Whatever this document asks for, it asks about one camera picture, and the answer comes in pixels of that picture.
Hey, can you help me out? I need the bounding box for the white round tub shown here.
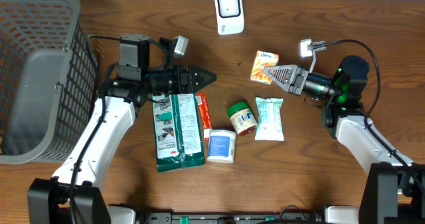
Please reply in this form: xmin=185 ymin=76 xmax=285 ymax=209
xmin=207 ymin=130 xmax=236 ymax=164

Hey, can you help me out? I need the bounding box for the grey plastic shopping basket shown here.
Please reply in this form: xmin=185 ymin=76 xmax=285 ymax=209
xmin=1 ymin=0 xmax=96 ymax=164

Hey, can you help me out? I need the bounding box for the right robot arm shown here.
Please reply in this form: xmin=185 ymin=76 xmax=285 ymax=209
xmin=263 ymin=55 xmax=424 ymax=223

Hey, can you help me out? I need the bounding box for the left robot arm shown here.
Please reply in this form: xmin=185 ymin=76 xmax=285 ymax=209
xmin=27 ymin=34 xmax=216 ymax=223

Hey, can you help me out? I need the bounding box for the orange Kleenex tissue pack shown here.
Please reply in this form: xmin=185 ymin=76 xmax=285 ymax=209
xmin=250 ymin=51 xmax=279 ymax=85

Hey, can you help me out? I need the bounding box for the red snack package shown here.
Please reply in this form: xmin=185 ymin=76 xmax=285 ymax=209
xmin=195 ymin=93 xmax=213 ymax=140

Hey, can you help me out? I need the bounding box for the green lid jar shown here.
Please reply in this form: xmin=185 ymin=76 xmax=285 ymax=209
xmin=227 ymin=101 xmax=258 ymax=136

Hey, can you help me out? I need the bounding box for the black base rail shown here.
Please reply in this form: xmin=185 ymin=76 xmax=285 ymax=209
xmin=106 ymin=211 xmax=326 ymax=224

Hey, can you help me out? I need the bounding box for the white barcode scanner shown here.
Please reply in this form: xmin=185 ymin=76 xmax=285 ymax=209
xmin=214 ymin=0 xmax=244 ymax=35

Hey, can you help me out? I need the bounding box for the green white wipes pack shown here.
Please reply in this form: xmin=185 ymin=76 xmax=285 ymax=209
xmin=255 ymin=97 xmax=284 ymax=142

